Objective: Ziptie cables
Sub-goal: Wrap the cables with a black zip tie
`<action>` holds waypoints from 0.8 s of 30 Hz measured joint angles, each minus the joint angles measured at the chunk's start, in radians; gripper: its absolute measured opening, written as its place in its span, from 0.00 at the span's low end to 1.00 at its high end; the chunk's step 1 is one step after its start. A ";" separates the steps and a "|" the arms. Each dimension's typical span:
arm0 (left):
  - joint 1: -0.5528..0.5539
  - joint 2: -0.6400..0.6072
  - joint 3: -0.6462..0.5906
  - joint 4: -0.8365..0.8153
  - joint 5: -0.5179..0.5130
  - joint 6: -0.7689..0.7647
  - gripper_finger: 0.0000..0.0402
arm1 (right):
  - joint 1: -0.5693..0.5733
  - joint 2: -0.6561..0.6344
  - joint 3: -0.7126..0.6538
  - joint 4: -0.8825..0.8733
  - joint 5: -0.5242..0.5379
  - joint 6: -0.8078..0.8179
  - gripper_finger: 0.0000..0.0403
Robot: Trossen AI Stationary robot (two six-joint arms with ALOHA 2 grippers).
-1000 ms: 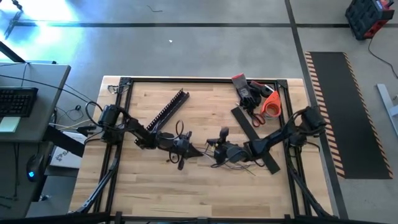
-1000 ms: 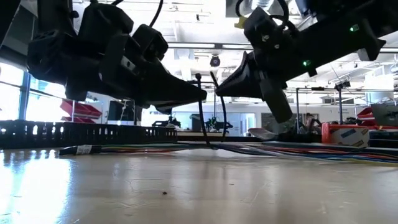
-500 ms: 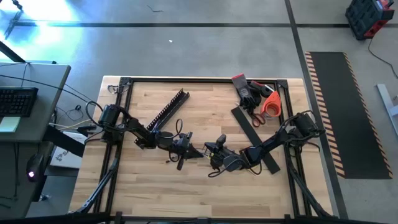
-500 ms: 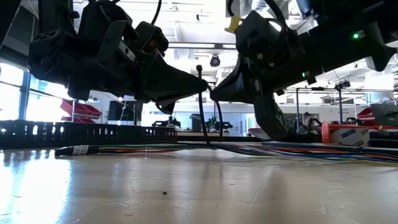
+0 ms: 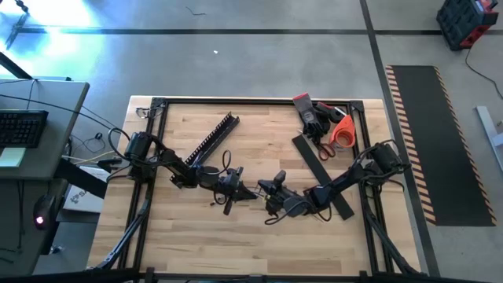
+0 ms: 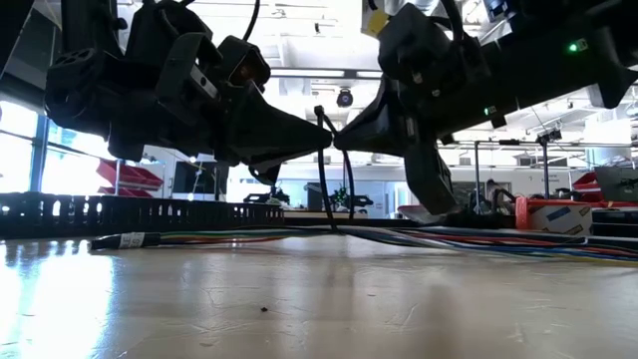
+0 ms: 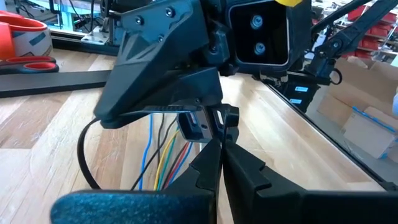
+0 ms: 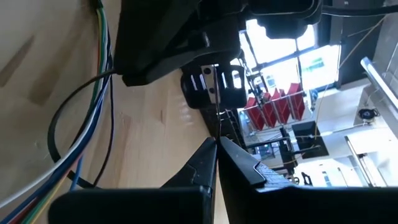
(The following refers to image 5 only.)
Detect black diagonal desk beam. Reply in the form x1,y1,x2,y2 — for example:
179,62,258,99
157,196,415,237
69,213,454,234
53,156,108,200

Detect pale green notepad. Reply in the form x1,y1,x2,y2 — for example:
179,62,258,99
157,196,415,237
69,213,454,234
0,147,27,169

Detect black tape roll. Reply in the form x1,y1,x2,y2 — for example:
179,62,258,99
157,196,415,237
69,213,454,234
328,106,347,123

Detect black keyboard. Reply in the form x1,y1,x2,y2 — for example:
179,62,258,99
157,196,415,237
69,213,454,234
0,109,50,149

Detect white cardboard box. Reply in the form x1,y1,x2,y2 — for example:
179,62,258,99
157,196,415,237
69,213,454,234
61,164,113,215

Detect black floor cable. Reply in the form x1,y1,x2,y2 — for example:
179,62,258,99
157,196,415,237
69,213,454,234
464,41,503,100

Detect grey work glove red cuff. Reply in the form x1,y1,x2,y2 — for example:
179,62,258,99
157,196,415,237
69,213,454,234
292,92,321,143

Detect black aluminium table frame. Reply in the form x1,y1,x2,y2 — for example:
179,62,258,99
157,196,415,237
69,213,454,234
88,96,429,283

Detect black work glove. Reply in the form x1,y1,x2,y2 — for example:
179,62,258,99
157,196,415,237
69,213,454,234
314,101,335,137

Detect grey desk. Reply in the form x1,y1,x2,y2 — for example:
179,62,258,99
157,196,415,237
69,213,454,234
0,78,90,276

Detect flat black duct cover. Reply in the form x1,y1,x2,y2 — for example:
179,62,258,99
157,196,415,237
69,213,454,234
291,134,355,221

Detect red-handled scissors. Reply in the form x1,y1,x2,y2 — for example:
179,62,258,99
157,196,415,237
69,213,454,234
314,139,339,162

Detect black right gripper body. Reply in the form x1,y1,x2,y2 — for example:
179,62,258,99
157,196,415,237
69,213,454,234
270,183,310,217

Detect black hazard-striped floor mat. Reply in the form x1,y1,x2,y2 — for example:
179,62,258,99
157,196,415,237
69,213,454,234
384,64,497,227

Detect grey metal bar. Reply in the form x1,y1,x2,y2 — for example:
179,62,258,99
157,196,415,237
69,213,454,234
475,105,503,174

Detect black slotted cable duct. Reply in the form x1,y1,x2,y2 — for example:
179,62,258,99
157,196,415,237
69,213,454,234
169,112,241,189

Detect red and black tool case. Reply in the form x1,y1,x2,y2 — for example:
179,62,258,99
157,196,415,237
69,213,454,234
435,0,500,51

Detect black computer mouse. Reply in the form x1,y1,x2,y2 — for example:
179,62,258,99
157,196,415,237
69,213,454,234
31,193,57,231

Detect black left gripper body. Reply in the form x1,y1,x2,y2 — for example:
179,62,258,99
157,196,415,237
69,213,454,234
218,166,244,201

